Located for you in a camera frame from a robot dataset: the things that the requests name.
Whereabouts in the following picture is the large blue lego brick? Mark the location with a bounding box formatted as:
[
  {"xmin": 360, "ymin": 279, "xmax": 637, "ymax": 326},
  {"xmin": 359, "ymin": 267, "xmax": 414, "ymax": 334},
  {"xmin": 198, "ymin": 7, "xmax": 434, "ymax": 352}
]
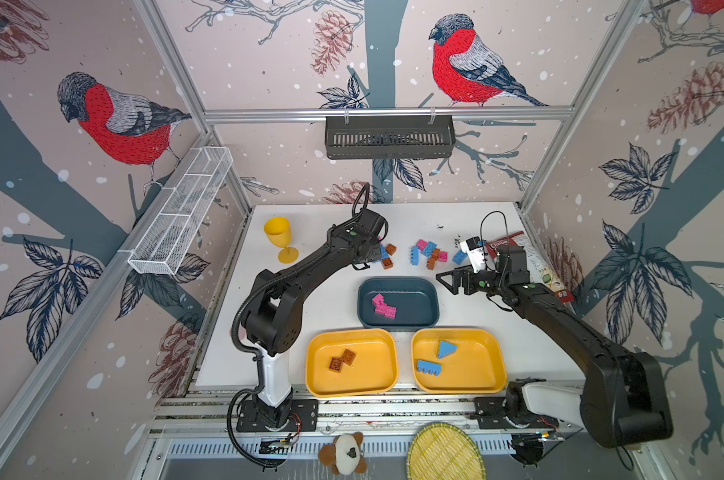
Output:
[{"xmin": 371, "ymin": 244, "xmax": 389, "ymax": 262}]

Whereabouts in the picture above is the blue sloped lego brick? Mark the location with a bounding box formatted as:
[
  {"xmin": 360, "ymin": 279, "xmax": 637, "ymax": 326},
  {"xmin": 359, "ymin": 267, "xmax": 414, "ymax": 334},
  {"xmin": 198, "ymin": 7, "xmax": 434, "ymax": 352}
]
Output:
[{"xmin": 437, "ymin": 340, "xmax": 458, "ymax": 359}]

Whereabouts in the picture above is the blue long lego brick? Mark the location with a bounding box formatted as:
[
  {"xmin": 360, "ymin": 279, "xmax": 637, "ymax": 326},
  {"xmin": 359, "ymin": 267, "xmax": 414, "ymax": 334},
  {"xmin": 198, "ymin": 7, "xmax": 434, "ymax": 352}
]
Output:
[{"xmin": 416, "ymin": 359, "xmax": 442, "ymax": 377}]

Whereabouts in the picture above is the brown lego brick front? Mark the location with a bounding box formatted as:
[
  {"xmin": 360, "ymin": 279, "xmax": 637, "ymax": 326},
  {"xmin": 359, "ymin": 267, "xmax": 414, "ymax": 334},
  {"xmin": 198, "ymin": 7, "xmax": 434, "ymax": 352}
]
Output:
[{"xmin": 341, "ymin": 349, "xmax": 356, "ymax": 365}]

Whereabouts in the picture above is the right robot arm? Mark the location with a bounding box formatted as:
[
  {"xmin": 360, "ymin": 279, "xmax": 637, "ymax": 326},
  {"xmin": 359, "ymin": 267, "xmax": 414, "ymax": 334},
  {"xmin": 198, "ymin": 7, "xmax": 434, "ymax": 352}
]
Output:
[{"xmin": 436, "ymin": 245, "xmax": 674, "ymax": 448}]

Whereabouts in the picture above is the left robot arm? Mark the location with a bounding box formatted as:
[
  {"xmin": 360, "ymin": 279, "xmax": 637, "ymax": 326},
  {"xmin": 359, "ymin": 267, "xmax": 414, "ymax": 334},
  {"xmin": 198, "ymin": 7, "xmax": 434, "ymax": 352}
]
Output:
[{"xmin": 230, "ymin": 207, "xmax": 389, "ymax": 409}]

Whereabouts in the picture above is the blue lego brick far right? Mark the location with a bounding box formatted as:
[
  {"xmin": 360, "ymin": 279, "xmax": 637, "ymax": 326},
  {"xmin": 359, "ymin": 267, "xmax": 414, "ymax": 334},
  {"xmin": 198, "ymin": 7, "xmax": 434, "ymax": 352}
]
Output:
[{"xmin": 453, "ymin": 251, "xmax": 468, "ymax": 265}]

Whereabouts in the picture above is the snack package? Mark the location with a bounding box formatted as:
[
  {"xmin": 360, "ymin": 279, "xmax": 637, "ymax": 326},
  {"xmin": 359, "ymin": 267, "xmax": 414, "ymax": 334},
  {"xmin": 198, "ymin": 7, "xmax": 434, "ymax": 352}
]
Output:
[{"xmin": 486, "ymin": 230, "xmax": 575, "ymax": 304}]

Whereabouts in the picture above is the blue lego brick right group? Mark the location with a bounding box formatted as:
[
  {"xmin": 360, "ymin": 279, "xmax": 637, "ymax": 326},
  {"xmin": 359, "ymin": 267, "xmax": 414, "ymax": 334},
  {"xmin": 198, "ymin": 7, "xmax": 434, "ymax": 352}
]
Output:
[{"xmin": 421, "ymin": 242, "xmax": 437, "ymax": 257}]

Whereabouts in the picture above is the dark teal tray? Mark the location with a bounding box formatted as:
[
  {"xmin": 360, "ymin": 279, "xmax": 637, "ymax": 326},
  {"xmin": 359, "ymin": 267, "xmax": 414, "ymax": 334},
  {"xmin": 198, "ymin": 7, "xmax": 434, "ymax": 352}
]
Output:
[{"xmin": 357, "ymin": 276, "xmax": 440, "ymax": 332}]

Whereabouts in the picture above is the blue upright lego brick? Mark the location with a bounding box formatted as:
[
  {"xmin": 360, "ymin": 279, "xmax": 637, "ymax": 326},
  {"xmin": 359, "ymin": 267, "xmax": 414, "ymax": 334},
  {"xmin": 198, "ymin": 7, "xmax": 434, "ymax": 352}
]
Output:
[{"xmin": 410, "ymin": 246, "xmax": 420, "ymax": 266}]

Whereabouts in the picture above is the right yellow tray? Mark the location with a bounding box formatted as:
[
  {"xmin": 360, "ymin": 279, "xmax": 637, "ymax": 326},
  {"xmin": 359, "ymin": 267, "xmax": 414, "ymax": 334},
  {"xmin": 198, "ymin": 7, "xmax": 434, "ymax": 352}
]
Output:
[{"xmin": 410, "ymin": 328, "xmax": 508, "ymax": 395}]

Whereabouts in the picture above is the yellow tray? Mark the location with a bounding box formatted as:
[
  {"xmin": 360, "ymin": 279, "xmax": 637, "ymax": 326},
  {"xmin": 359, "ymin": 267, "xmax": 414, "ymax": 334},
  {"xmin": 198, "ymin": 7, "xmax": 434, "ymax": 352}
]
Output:
[
  {"xmin": 305, "ymin": 329, "xmax": 399, "ymax": 398},
  {"xmin": 410, "ymin": 328, "xmax": 508, "ymax": 395}
]

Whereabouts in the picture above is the yellow plastic goblet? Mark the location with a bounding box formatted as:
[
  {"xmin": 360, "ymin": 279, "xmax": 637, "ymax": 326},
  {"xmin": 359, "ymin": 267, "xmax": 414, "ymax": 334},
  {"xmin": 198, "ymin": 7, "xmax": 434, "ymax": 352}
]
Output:
[{"xmin": 264, "ymin": 217, "xmax": 299, "ymax": 264}]

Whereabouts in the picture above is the black hanging basket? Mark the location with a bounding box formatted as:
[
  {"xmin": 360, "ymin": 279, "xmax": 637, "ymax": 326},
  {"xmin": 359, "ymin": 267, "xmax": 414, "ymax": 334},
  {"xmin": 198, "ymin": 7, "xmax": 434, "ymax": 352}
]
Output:
[{"xmin": 325, "ymin": 115, "xmax": 456, "ymax": 160}]

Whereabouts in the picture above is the left yellow tray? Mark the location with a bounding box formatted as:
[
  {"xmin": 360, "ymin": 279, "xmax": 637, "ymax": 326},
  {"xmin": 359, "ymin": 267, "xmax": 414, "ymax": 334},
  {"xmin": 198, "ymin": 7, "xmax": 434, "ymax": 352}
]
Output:
[{"xmin": 305, "ymin": 329, "xmax": 399, "ymax": 398}]

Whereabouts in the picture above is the woven bamboo plate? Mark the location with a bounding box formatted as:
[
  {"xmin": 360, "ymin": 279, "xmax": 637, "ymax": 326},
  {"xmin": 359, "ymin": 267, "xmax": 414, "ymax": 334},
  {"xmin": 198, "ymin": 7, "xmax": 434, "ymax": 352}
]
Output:
[{"xmin": 406, "ymin": 422, "xmax": 486, "ymax": 480}]

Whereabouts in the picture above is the plush toy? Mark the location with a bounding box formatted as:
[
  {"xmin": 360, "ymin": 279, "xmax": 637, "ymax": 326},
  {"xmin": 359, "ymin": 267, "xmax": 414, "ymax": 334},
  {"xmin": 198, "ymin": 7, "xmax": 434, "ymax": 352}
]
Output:
[{"xmin": 318, "ymin": 432, "xmax": 367, "ymax": 476}]

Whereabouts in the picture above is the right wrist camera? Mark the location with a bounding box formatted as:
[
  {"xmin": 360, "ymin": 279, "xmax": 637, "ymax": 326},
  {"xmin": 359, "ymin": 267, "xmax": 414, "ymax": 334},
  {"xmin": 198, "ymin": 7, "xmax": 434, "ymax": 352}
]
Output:
[{"xmin": 460, "ymin": 236, "xmax": 488, "ymax": 273}]

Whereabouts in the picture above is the white wire basket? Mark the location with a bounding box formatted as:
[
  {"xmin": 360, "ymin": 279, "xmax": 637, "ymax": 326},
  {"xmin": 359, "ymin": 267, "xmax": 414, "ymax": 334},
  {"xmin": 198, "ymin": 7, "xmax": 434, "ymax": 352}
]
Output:
[{"xmin": 128, "ymin": 146, "xmax": 233, "ymax": 275}]

